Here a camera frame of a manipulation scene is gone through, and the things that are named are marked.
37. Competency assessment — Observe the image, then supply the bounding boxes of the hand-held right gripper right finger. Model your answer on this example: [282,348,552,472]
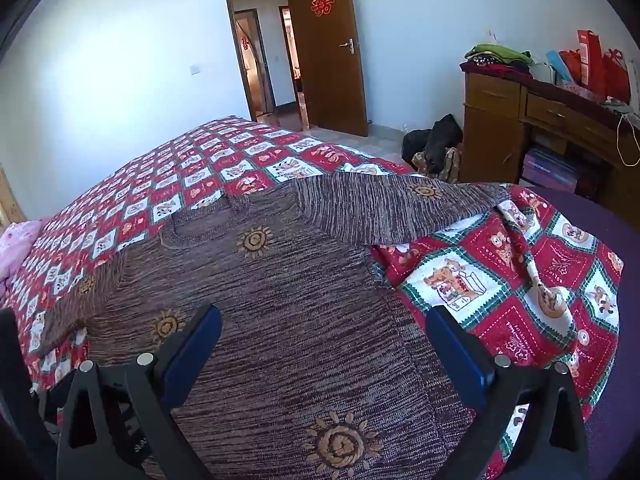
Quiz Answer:
[425,305,591,480]

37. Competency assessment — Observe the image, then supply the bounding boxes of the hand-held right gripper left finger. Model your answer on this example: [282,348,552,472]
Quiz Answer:
[56,304,223,480]

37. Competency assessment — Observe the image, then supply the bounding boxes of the brown knitted sweater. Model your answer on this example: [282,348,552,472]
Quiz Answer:
[37,172,511,480]

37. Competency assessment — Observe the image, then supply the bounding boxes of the stack of folded clothes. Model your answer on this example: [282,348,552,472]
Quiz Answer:
[460,43,535,79]

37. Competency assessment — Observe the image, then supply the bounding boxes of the pink pillow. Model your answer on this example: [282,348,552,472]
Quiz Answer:
[0,220,43,281]

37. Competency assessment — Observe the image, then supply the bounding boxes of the purple bed sheet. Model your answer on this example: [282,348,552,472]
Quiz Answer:
[545,187,640,480]

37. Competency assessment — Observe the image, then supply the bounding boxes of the red printed quilt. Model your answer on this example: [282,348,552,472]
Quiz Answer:
[0,115,626,480]

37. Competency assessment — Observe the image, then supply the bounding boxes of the brown patterned bag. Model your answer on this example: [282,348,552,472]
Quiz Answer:
[412,146,462,184]

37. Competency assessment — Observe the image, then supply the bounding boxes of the wooden headboard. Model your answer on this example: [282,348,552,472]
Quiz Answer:
[0,165,27,226]

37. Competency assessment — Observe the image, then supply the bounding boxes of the purple box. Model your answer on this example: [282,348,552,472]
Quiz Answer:
[520,146,582,192]

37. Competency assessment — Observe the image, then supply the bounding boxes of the black bag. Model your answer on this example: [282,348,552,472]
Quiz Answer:
[402,114,464,176]

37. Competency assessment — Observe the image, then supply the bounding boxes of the wooden bedside cabinet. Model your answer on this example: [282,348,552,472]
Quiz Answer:
[462,71,640,202]

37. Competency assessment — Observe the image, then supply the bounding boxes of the white container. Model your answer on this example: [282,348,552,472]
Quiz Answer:
[528,62,557,86]

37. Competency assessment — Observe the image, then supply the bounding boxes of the brown wooden door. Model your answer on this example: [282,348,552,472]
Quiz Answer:
[286,0,370,137]

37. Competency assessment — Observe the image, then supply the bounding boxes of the light blue gift bag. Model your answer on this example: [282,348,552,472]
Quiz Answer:
[545,50,574,84]

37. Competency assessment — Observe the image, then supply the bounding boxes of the small red gift bag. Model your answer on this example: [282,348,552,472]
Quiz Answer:
[559,50,584,84]

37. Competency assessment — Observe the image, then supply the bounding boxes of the tall red gift bag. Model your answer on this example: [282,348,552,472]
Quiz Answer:
[577,30,607,94]

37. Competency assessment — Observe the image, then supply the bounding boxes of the yellow cord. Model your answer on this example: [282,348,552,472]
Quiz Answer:
[615,112,640,167]

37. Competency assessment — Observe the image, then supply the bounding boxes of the red gift bag with handles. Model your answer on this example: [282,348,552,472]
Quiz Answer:
[602,48,631,104]

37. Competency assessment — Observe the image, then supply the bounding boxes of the brown wooden door frame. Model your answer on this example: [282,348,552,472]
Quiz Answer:
[222,0,301,123]

